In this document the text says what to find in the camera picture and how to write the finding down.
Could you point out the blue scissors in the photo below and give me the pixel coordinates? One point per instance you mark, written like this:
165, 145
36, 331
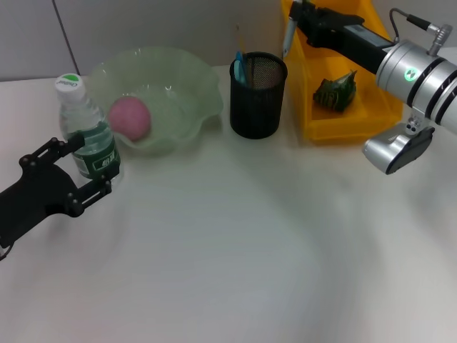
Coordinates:
241, 69

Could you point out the black mesh pen holder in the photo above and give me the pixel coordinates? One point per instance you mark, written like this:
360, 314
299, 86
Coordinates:
255, 107

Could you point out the green glass fruit bowl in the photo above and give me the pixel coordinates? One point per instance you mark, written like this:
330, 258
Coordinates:
178, 107

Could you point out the pink peach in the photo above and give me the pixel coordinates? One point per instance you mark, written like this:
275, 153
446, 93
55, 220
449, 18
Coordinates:
130, 119

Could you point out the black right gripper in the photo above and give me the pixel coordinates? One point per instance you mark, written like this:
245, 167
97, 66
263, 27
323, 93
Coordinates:
350, 35

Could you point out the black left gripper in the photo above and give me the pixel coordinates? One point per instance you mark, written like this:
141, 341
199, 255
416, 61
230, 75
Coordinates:
35, 200

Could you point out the silver white pen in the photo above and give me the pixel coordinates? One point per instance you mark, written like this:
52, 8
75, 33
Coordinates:
288, 37

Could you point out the yellow plastic bin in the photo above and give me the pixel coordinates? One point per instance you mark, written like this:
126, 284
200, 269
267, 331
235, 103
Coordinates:
342, 118

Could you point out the clear green-label water bottle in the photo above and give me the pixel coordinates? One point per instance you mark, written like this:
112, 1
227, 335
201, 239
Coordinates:
82, 114

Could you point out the transparent plastic ruler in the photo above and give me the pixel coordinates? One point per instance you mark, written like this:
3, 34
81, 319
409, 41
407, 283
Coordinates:
240, 37

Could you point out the green plastic wrapper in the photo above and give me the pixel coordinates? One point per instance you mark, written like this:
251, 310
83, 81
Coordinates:
335, 94

